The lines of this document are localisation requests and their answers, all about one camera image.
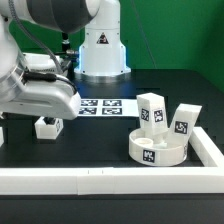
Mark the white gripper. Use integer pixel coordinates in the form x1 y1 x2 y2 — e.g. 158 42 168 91
0 81 81 120

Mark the white round stool seat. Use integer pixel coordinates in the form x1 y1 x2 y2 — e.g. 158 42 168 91
129 129 188 167

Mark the white marker sheet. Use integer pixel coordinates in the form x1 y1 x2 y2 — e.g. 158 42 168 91
79 99 139 117

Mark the white U-shaped fence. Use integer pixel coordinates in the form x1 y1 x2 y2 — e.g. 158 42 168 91
0 127 224 195

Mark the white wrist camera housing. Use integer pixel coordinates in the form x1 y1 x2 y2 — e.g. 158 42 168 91
22 52 60 73

